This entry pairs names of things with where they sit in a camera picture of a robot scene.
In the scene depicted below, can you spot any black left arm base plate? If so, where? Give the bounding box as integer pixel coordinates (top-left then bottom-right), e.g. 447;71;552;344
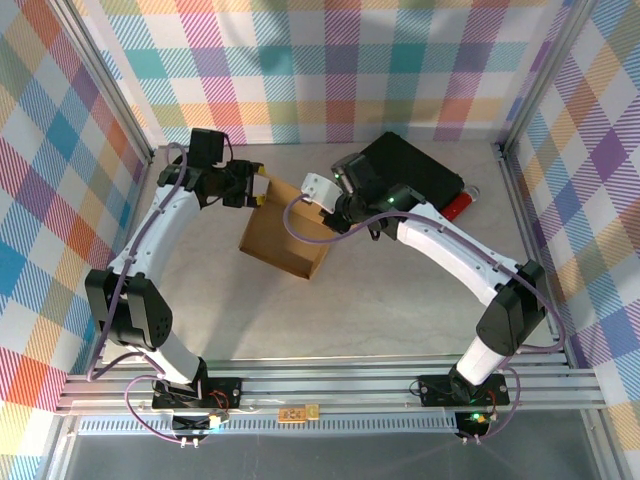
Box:
151;375;245;412

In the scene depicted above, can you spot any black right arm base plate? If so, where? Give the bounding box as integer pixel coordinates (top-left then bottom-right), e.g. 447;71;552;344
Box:
415;372;511;407

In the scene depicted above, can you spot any brown cardboard paper box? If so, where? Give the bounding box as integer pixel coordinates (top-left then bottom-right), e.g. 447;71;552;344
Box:
238;175;335;281

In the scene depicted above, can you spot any small tan circuit board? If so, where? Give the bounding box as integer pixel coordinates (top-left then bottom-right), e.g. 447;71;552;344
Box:
277;402;321;424

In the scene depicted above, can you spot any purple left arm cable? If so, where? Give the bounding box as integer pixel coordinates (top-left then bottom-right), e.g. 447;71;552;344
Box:
86;141;195;384

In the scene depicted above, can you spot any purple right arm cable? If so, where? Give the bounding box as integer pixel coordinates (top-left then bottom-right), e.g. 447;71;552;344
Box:
282;193;569;357

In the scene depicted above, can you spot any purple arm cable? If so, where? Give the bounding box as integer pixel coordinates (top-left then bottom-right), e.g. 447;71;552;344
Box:
282;193;569;357
86;141;195;384

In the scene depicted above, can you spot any slotted grey cable duct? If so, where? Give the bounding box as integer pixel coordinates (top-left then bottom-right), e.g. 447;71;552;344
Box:
78;415;464;437

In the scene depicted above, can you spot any red cylinder with clear cap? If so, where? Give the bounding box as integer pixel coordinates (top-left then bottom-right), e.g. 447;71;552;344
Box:
438;183;481;222

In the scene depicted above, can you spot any flat black case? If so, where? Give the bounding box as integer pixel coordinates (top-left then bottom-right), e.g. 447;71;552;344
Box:
356;130;464;212

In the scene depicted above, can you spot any wide aluminium frame rail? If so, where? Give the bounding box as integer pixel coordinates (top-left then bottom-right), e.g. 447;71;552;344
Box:
53;355;610;416

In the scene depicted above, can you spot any aluminium frame corner post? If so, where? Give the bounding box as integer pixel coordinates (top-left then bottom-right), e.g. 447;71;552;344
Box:
48;0;155;167
497;0;601;157

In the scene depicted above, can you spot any narrow aluminium side rail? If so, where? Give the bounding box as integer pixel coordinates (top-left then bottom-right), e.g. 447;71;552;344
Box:
497;143;572;354

